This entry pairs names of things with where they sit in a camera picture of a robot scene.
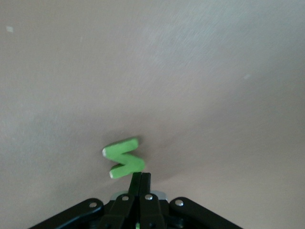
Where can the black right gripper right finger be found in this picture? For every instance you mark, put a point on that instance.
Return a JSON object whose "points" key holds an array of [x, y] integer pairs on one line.
{"points": [[152, 212]]}

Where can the green uppercase letter M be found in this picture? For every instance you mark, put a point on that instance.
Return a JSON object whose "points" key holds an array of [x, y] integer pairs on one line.
{"points": [[126, 158]]}

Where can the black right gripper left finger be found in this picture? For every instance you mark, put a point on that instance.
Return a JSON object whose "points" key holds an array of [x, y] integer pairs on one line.
{"points": [[119, 212]]}

